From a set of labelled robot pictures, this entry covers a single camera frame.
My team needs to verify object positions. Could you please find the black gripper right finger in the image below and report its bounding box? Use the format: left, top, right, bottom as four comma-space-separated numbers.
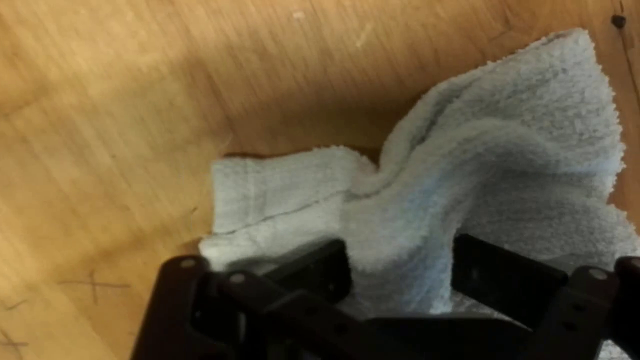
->
451, 232, 640, 360

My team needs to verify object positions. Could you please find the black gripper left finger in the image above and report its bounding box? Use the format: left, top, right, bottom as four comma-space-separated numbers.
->
131, 237, 354, 360

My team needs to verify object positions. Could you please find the white terry towel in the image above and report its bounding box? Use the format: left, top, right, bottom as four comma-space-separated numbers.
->
197, 26, 640, 360

